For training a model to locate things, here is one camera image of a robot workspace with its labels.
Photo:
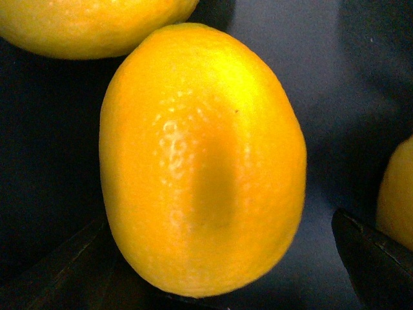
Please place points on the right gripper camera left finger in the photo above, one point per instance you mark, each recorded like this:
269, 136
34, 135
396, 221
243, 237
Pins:
86, 272

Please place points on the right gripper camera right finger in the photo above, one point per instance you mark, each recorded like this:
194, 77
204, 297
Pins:
379, 268

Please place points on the yellow lemon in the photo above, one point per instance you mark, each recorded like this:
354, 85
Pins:
203, 162

